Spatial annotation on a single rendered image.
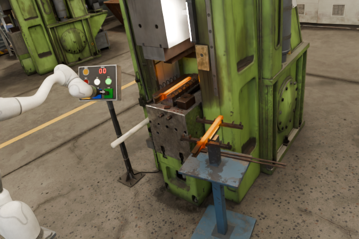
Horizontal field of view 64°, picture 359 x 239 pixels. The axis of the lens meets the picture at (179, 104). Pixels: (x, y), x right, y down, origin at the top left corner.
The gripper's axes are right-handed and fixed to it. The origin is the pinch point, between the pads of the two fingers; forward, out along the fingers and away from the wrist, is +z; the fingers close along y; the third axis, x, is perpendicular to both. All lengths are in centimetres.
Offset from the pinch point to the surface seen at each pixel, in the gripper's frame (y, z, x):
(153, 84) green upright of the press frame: 31.3, 21.2, 7.6
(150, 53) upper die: 42, -13, 26
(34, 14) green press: -312, 281, 182
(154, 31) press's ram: 49, -24, 38
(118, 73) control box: 7.0, 7.2, 15.4
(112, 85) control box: 3.3, 4.2, 6.0
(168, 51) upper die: 55, -15, 26
